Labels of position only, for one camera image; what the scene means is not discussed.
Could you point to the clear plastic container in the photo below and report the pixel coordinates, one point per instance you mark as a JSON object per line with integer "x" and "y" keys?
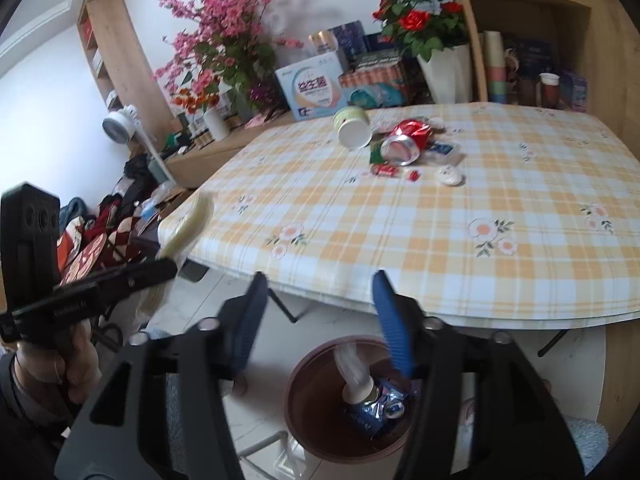
{"x": 352, "y": 365}

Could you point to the colourful pack of bottles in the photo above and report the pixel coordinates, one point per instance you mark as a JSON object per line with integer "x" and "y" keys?
{"x": 370, "y": 87}

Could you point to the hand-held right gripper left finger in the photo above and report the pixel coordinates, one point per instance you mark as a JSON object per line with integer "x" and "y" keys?
{"x": 250, "y": 320}

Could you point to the blue silver crushed can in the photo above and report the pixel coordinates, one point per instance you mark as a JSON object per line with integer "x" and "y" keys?
{"x": 392, "y": 400}

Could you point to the small white round container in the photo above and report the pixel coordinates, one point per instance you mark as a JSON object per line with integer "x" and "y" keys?
{"x": 448, "y": 176}

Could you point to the red cup with white rim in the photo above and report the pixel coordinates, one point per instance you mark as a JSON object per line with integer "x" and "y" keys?
{"x": 549, "y": 92}

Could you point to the dark blue patterned box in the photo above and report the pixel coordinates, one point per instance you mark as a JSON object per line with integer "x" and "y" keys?
{"x": 350, "y": 37}

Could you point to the red candy wrapper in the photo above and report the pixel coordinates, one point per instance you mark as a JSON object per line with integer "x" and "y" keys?
{"x": 385, "y": 169}

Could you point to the person's left hand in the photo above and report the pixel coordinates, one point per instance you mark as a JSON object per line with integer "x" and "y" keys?
{"x": 60, "y": 360}

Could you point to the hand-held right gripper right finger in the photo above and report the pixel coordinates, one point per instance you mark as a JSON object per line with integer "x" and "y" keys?
{"x": 392, "y": 325}

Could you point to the white blue carton box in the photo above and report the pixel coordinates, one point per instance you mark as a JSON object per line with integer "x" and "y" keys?
{"x": 310, "y": 87}

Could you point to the white angular plant pot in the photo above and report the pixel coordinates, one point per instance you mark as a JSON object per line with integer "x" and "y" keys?
{"x": 445, "y": 77}

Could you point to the small blue packet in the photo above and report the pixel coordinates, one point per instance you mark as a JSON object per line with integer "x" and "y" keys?
{"x": 444, "y": 150}

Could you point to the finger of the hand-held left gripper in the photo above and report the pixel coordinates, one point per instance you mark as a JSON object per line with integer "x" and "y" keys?
{"x": 145, "y": 275}

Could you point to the stack of pastel cups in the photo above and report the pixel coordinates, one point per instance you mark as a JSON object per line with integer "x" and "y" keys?
{"x": 494, "y": 70}

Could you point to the blue fluffy slipper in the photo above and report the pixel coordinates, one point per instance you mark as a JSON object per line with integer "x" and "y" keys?
{"x": 587, "y": 437}

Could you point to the green white paper cup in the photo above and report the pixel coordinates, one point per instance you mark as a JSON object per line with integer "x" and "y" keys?
{"x": 352, "y": 127}

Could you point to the red crushed can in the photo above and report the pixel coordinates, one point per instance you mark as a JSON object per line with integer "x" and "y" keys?
{"x": 405, "y": 145}

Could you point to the blue picture gift box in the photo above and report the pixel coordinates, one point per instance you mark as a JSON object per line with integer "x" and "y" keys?
{"x": 530, "y": 55}

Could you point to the row of small brown bottles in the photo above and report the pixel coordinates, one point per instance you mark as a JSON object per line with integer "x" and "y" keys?
{"x": 202, "y": 130}

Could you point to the pile of clothes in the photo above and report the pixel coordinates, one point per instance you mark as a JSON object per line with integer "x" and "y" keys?
{"x": 115, "y": 210}

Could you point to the dark flat box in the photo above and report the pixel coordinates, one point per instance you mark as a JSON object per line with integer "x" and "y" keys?
{"x": 375, "y": 60}

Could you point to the red rose plant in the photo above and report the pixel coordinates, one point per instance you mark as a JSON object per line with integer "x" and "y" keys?
{"x": 420, "y": 20}

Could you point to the orange artificial flowers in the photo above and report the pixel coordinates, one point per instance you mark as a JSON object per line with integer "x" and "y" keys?
{"x": 192, "y": 100}

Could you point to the pink blossom artificial plant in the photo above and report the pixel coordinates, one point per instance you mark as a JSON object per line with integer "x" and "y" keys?
{"x": 225, "y": 25}

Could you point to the blue cardboard box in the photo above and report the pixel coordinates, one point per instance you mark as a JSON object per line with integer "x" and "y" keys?
{"x": 365, "y": 417}

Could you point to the wooden shelf unit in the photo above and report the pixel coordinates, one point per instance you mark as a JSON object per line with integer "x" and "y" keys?
{"x": 600, "y": 60}

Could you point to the brown plastic cup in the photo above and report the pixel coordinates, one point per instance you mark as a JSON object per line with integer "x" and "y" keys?
{"x": 527, "y": 92}

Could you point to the low wooden cabinet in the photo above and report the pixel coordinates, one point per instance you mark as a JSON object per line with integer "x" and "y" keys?
{"x": 210, "y": 160}

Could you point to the brown plastic bin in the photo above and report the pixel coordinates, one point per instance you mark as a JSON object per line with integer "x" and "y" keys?
{"x": 320, "y": 410}

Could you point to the white ribbed vase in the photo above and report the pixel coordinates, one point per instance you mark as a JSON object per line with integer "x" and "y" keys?
{"x": 216, "y": 125}

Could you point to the person's left forearm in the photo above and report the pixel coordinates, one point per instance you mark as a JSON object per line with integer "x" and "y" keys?
{"x": 25, "y": 435}

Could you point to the white standing fan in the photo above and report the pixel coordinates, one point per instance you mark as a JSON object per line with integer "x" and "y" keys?
{"x": 120, "y": 127}

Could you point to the silver gold box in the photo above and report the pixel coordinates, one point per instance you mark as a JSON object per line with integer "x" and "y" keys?
{"x": 322, "y": 42}

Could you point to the small purple box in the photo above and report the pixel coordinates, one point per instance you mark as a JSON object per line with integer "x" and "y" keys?
{"x": 575, "y": 90}

